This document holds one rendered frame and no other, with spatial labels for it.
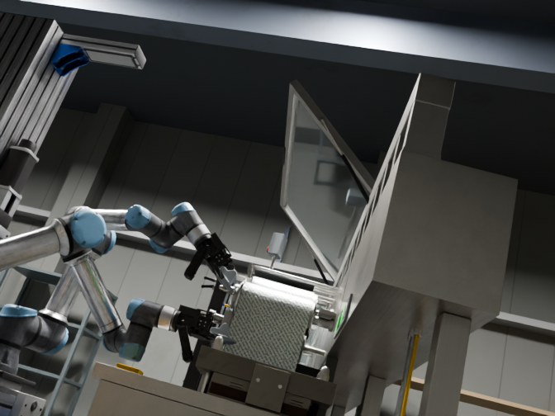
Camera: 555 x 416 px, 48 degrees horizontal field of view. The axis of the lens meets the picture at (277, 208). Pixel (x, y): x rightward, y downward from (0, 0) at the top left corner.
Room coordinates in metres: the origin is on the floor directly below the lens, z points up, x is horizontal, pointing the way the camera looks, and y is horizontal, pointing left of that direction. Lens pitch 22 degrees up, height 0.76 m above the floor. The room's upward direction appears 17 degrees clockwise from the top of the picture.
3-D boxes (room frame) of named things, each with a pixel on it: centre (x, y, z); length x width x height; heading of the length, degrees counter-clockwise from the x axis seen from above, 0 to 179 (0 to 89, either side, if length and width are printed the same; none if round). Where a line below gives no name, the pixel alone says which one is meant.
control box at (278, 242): (2.61, -0.04, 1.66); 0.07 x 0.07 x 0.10; 68
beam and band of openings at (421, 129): (2.68, -0.39, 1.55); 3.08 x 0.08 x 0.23; 175
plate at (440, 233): (2.68, -0.46, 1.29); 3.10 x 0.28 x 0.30; 175
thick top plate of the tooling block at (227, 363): (1.87, -0.11, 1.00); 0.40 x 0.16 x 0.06; 85
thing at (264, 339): (1.99, -0.08, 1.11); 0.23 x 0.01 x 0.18; 85
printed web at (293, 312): (2.19, -0.10, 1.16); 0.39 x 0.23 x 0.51; 175
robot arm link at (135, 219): (2.14, 0.59, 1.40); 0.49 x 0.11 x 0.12; 52
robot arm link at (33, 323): (2.29, 0.77, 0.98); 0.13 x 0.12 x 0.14; 142
